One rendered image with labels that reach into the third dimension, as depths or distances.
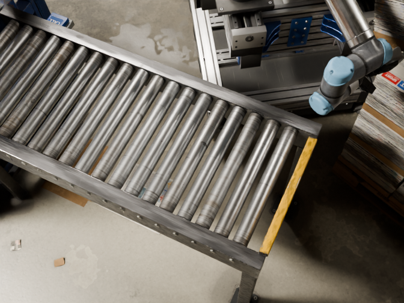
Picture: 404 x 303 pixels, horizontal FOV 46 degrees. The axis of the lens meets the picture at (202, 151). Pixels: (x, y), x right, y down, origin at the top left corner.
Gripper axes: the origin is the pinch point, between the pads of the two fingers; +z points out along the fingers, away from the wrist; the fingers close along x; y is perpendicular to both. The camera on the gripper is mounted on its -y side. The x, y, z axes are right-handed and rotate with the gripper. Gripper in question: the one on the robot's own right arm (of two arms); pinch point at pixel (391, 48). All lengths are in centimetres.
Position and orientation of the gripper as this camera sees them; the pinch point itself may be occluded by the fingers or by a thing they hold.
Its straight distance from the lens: 171.1
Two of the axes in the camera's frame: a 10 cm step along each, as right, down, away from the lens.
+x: -6.0, -4.5, 6.5
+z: 7.5, -6.1, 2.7
